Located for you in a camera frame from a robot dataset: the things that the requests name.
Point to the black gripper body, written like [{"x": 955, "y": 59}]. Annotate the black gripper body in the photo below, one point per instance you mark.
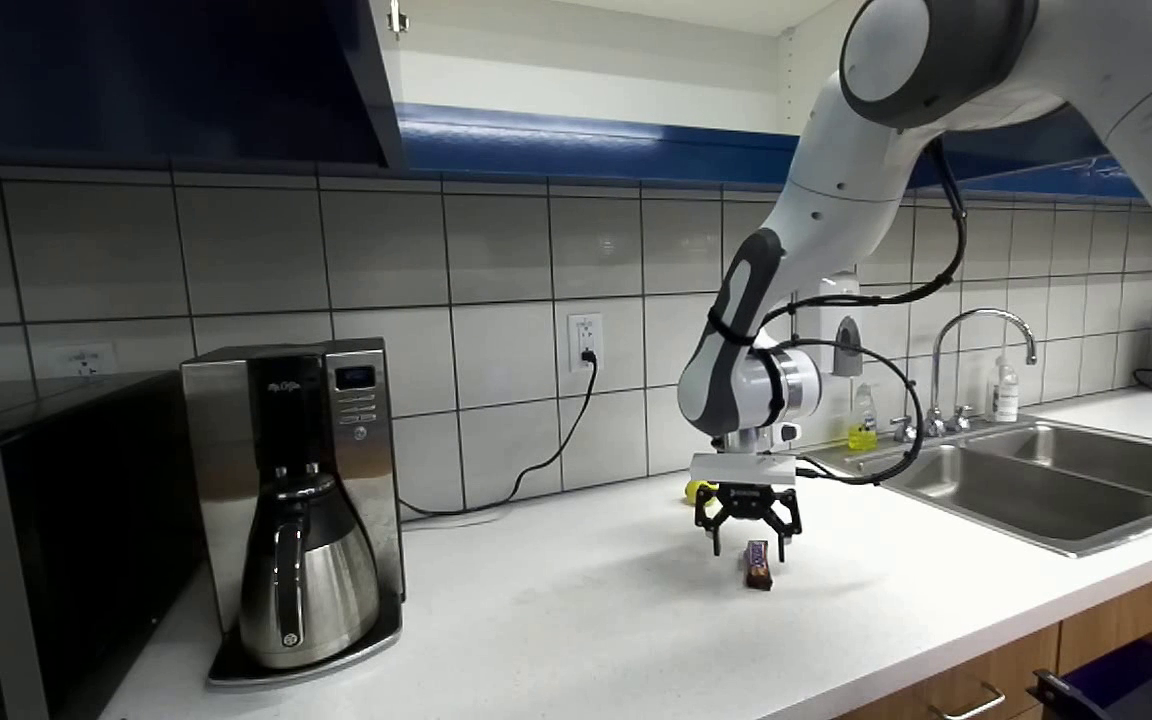
[{"x": 750, "y": 502}]

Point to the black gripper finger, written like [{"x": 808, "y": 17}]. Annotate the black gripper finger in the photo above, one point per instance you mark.
[
  {"x": 787, "y": 520},
  {"x": 711, "y": 520}
]

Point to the dark chocolate bar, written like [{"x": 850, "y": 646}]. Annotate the dark chocolate bar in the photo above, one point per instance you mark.
[{"x": 758, "y": 567}]

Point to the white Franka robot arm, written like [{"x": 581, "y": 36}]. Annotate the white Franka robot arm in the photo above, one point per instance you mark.
[{"x": 856, "y": 184}]

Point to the dark blue cupboard door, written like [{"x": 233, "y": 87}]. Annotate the dark blue cupboard door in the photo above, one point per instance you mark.
[
  {"x": 151, "y": 80},
  {"x": 1056, "y": 165}
]

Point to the metal cupboard hinge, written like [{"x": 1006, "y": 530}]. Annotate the metal cupboard hinge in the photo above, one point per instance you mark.
[{"x": 399, "y": 17}]

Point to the yellow dish soap bottle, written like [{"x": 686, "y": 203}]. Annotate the yellow dish soap bottle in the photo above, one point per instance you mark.
[{"x": 860, "y": 425}]

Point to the white soap dispenser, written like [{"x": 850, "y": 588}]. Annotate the white soap dispenser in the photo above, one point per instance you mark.
[{"x": 850, "y": 350}]

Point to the chrome sink faucet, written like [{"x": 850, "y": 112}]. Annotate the chrome sink faucet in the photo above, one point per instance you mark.
[{"x": 949, "y": 334}]

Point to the small white bottle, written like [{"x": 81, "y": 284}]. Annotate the small white bottle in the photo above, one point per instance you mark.
[{"x": 1006, "y": 393}]

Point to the stainless steel double sink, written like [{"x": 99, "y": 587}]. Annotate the stainless steel double sink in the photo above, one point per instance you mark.
[{"x": 1040, "y": 485}]

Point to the wooden base cabinet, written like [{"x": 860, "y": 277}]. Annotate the wooden base cabinet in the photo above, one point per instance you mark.
[{"x": 1110, "y": 621}]

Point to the stainless steel coffee maker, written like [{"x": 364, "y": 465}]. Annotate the stainless steel coffee maker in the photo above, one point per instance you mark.
[{"x": 351, "y": 425}]

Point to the dark blue chair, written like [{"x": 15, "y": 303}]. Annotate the dark blue chair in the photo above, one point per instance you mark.
[{"x": 1139, "y": 681}]

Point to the steel coffee carafe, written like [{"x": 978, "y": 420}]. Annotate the steel coffee carafe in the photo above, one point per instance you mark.
[{"x": 308, "y": 587}]

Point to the black steel microwave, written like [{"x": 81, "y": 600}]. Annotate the black steel microwave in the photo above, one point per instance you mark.
[{"x": 58, "y": 560}]

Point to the white wall outlet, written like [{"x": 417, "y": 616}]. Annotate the white wall outlet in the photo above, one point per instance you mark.
[
  {"x": 90, "y": 363},
  {"x": 586, "y": 338}
]

